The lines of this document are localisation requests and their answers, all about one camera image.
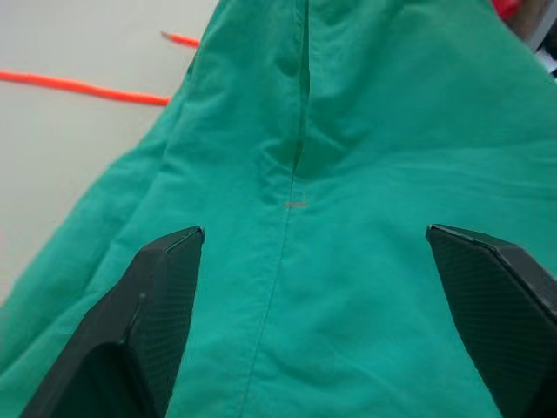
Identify red t-shirt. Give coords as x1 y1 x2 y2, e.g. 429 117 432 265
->
490 0 521 19

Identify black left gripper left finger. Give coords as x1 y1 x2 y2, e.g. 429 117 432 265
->
19 225 206 418

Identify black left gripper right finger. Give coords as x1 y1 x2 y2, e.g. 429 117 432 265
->
425 223 557 418

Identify orange drawstring cord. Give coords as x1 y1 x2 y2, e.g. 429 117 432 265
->
0 30 201 107

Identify green shorts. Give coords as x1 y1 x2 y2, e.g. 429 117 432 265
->
0 0 557 418

